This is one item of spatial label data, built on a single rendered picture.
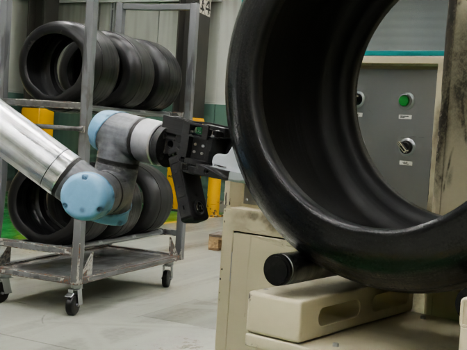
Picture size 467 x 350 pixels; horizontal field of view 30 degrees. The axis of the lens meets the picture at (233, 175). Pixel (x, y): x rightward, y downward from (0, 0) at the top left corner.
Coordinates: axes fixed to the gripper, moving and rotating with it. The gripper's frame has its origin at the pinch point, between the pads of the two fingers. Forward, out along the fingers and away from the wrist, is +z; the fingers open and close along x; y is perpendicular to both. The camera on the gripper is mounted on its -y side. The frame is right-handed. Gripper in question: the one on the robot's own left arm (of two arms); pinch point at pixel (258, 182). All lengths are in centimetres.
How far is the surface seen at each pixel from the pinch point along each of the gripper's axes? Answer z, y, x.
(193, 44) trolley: -305, 26, 341
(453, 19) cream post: 14.7, 30.4, 26.3
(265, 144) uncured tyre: 7.8, 7.1, -11.3
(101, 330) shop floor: -227, -130, 213
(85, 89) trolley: -272, -10, 219
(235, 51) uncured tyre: -0.1, 19.1, -11.1
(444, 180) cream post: 18.5, 4.1, 26.4
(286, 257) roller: 13.4, -7.5, -9.7
